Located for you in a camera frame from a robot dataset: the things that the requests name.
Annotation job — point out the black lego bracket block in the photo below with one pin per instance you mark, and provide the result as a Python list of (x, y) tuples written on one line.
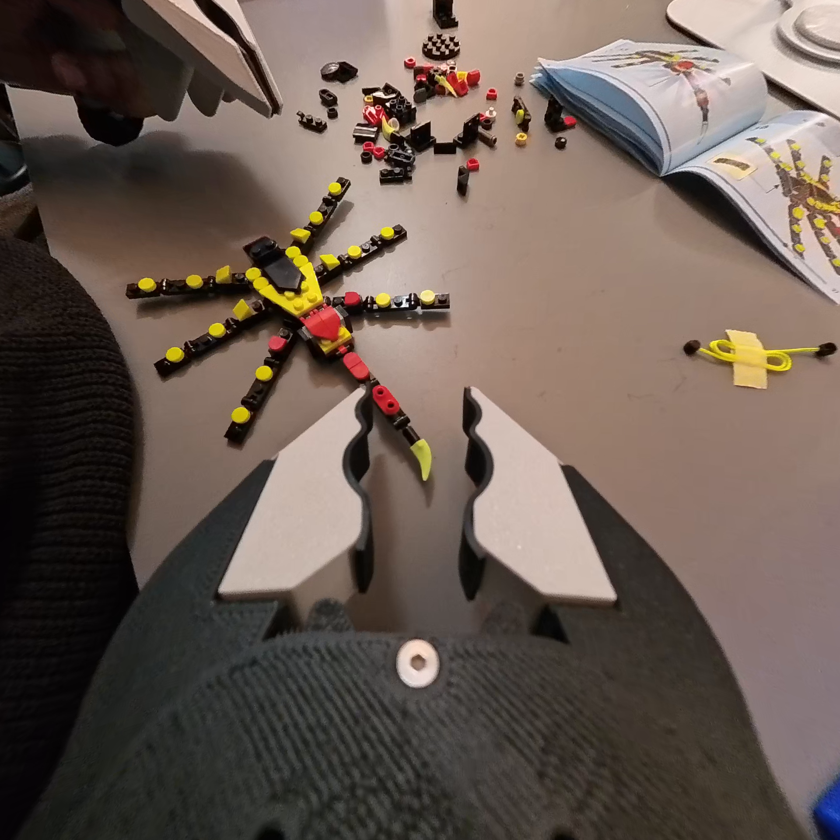
[(445, 13)]

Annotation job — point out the lego instruction booklet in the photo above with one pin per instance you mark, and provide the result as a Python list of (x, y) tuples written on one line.
[(709, 111)]

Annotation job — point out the blue plastic bin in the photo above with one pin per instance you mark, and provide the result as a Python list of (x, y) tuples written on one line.
[(828, 817)]

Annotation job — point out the black round lego plate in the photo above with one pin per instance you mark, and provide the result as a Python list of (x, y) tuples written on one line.
[(441, 47)]

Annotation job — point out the yellow tape piece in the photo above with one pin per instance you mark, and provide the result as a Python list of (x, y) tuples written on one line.
[(745, 377)]

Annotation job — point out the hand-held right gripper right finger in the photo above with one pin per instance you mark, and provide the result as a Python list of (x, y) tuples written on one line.
[(538, 525)]

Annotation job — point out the pile of loose lego pieces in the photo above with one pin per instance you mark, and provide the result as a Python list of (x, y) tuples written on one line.
[(399, 105)]

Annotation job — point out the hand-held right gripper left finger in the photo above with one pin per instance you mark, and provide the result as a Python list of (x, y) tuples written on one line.
[(302, 518)]

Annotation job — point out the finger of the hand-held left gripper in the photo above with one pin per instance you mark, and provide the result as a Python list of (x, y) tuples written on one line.
[(190, 39), (253, 33)]

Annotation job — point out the person's left hand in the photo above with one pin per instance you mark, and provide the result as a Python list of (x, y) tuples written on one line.
[(65, 46)]

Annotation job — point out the lego spider model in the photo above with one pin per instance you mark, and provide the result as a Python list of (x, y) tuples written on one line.
[(289, 295)]

